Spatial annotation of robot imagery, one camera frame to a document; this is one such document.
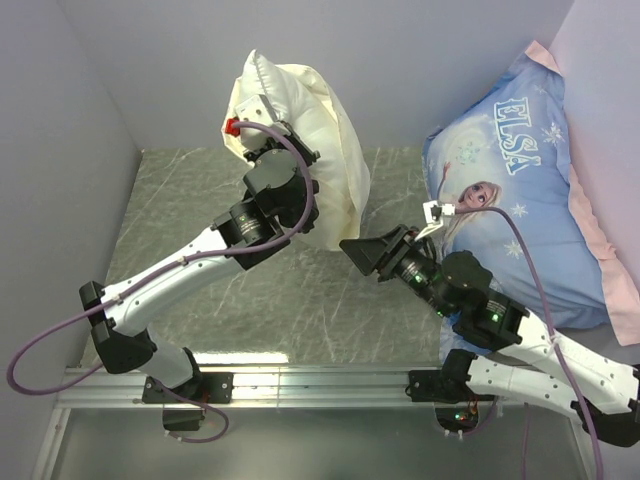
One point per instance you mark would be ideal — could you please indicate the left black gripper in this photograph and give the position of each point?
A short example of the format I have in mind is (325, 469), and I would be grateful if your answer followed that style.
(274, 143)

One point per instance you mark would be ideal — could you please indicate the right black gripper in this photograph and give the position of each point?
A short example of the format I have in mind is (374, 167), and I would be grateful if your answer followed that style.
(381, 254)

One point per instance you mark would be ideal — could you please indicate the cream pillowcase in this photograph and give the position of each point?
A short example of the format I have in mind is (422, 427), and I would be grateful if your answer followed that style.
(303, 99)

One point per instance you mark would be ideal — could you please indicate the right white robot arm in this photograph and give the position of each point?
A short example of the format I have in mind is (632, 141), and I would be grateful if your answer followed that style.
(556, 373)

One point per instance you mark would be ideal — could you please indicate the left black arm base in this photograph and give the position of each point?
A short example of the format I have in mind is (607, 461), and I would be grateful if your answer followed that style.
(184, 408)

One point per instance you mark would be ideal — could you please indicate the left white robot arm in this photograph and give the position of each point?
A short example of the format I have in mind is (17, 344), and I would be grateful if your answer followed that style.
(279, 202)

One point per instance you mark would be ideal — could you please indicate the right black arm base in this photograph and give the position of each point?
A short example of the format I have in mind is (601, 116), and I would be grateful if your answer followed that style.
(458, 410)

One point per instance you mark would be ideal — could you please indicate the blue Elsa pillow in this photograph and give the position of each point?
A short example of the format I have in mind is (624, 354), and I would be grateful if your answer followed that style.
(506, 162)

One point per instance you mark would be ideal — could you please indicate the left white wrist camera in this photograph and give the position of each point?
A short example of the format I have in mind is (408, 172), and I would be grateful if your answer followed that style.
(255, 109)

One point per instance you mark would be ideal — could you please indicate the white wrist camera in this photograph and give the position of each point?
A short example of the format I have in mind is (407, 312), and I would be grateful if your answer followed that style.
(255, 109)
(434, 213)

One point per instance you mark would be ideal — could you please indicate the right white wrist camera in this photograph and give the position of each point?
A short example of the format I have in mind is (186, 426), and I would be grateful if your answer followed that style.
(434, 213)

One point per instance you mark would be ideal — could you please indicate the aluminium mounting rail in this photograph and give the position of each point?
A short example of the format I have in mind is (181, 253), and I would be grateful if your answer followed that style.
(277, 386)

